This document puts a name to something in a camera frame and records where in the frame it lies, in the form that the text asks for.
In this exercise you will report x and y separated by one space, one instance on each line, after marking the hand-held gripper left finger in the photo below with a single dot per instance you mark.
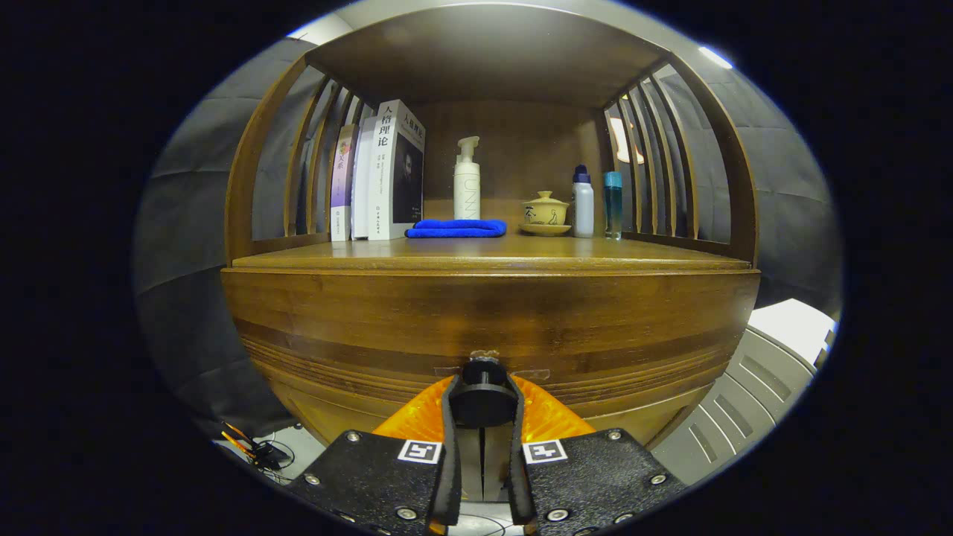
380 476

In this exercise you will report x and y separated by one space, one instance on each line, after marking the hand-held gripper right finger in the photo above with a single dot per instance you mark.
588 476

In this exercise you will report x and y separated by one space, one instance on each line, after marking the brown wooden drawer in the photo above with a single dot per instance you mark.
484 313

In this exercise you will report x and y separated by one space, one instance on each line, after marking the white grey cabinet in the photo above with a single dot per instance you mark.
752 394

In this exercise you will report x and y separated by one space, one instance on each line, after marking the brown wooden countertop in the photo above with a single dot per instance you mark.
484 254

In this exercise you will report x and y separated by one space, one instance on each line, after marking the brown wooden cabinet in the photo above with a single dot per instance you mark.
491 52

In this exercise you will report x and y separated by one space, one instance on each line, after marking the folded blue cloth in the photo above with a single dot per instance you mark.
456 228

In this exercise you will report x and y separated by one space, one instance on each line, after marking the yellow lidded teacup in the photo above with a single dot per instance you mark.
545 212

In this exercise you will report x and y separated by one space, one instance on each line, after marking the white bottle blue cap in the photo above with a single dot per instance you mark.
583 208

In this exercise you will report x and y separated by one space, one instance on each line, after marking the teal bottle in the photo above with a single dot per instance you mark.
613 208

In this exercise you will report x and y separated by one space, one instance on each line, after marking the thin white book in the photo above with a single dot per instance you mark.
362 186

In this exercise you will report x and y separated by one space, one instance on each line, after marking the purple book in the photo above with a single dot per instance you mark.
342 186

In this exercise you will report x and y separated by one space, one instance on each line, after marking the white pump bottle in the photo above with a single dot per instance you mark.
467 190

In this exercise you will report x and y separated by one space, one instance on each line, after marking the thick white black book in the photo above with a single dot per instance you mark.
394 171

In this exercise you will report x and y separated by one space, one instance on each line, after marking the rectangular ceiling light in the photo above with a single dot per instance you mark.
715 57

